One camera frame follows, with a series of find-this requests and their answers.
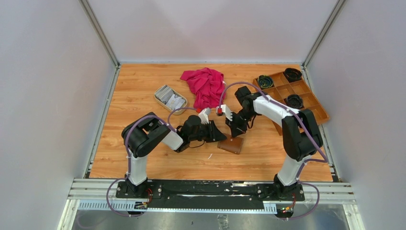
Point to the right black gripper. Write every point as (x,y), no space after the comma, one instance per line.
(236,129)

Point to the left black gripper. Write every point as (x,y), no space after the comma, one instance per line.
(214,133)

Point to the brown leather card holder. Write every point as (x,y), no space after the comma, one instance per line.
(231,144)

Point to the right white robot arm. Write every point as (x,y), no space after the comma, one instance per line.
(300,134)

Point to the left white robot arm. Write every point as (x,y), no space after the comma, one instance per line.
(143,135)

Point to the beige card tray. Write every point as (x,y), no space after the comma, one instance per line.
(170,100)

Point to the stack of credit cards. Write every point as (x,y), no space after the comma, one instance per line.
(169,96)

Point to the crumpled pink cloth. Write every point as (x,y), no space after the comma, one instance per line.
(206,84)

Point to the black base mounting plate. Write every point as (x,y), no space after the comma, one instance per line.
(198,194)

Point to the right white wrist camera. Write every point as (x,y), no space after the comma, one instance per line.
(224,110)

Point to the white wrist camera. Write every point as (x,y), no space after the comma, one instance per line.
(224,110)
(203,114)

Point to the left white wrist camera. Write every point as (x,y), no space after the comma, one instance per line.
(203,114)

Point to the aluminium frame rail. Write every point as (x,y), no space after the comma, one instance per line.
(99,194)

